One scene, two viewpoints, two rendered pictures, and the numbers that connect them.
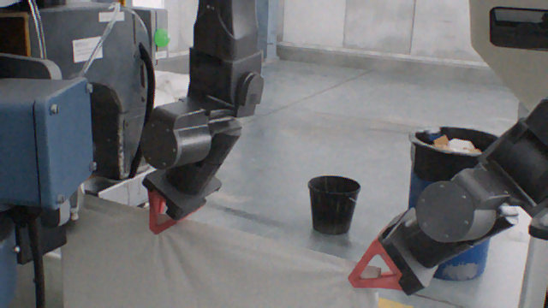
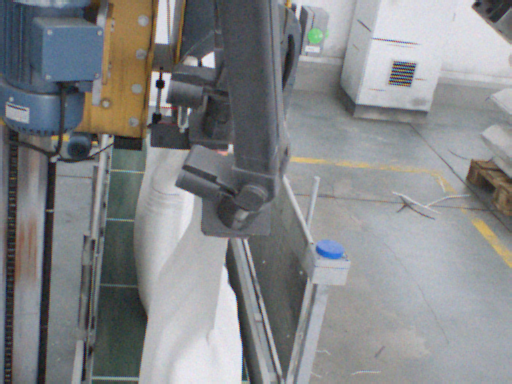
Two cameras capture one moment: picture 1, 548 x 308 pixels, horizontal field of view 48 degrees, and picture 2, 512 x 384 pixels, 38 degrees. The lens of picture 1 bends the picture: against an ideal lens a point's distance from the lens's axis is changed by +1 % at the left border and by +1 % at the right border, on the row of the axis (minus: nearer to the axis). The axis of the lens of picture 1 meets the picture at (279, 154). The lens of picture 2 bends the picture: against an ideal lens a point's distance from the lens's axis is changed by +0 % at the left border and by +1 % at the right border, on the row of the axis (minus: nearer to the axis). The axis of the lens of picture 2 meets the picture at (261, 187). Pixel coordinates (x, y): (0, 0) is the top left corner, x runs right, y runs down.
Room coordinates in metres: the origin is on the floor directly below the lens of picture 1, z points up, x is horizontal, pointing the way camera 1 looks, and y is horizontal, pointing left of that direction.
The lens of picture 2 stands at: (0.04, -0.96, 1.60)
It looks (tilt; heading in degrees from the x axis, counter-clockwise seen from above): 24 degrees down; 52
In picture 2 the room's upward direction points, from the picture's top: 10 degrees clockwise
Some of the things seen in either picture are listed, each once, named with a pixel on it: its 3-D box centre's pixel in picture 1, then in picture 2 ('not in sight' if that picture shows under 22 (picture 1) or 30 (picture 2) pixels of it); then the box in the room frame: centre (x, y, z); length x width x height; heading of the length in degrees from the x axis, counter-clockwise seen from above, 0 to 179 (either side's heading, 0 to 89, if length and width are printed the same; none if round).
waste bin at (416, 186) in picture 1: (451, 202); not in sight; (2.84, -0.86, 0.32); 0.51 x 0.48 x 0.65; 155
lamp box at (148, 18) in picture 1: (141, 35); (311, 31); (1.03, 0.24, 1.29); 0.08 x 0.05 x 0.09; 65
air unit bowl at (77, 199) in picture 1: (72, 189); (184, 112); (0.77, 0.27, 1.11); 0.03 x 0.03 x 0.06
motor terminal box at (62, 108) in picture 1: (32, 151); (66, 55); (0.50, 0.21, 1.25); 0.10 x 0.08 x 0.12; 0
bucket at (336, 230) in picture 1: (332, 205); not in sight; (3.21, -0.31, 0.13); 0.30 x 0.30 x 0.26
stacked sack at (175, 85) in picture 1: (150, 82); not in sight; (4.34, 0.95, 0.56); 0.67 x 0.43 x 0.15; 65
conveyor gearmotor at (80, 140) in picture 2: not in sight; (85, 137); (1.28, 1.95, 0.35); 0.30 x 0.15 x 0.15; 65
